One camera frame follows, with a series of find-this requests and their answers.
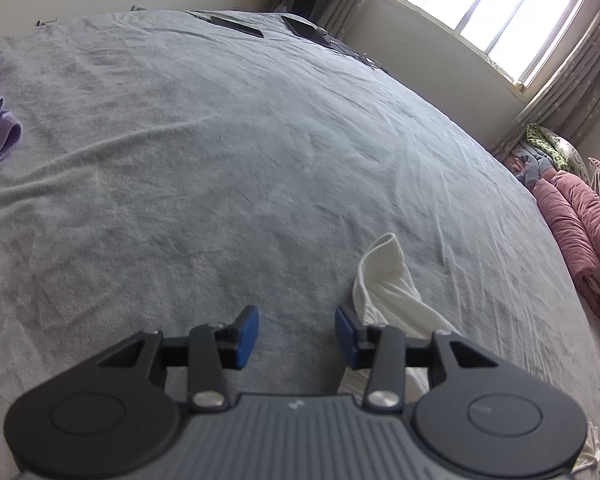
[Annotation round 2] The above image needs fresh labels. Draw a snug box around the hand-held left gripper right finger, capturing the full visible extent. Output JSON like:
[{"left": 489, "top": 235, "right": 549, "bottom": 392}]
[{"left": 334, "top": 305, "right": 498, "bottom": 413}]

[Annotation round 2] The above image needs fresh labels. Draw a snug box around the pink folded quilt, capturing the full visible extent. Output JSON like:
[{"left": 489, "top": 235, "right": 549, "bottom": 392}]
[{"left": 532, "top": 170, "right": 600, "bottom": 323}]

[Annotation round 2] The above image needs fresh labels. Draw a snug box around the window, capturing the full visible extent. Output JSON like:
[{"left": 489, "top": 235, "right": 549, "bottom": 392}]
[{"left": 375, "top": 0, "right": 588, "bottom": 88}]

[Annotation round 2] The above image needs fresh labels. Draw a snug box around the blue grey clothes pile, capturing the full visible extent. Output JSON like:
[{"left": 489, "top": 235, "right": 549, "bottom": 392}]
[{"left": 510, "top": 145, "right": 553, "bottom": 188}]

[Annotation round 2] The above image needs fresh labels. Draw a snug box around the dark flat object on bed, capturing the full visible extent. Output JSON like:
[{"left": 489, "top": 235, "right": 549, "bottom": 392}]
[{"left": 350, "top": 50, "right": 386, "bottom": 68}]

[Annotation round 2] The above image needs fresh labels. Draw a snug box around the white t-shirt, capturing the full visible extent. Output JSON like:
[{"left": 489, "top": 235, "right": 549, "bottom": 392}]
[{"left": 337, "top": 232, "right": 600, "bottom": 480}]

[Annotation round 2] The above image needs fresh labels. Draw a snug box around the bed with grey sheet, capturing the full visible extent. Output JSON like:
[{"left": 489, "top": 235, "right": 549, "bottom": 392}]
[{"left": 0, "top": 7, "right": 600, "bottom": 480}]

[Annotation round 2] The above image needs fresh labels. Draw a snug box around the black remote control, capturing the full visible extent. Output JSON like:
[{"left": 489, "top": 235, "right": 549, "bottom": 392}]
[{"left": 210, "top": 15, "right": 265, "bottom": 39}]

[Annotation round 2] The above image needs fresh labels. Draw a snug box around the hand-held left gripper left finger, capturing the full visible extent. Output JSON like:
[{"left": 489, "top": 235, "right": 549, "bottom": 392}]
[{"left": 97, "top": 305, "right": 261, "bottom": 409}]

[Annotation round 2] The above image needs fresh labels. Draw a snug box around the grey patterned curtain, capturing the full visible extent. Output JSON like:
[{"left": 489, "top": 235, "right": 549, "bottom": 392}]
[
  {"left": 320, "top": 0, "right": 391, "bottom": 41},
  {"left": 495, "top": 0, "right": 600, "bottom": 151}
]

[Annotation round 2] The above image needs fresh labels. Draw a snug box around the black tablet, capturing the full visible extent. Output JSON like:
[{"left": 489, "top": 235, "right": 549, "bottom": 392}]
[{"left": 281, "top": 15, "right": 341, "bottom": 48}]

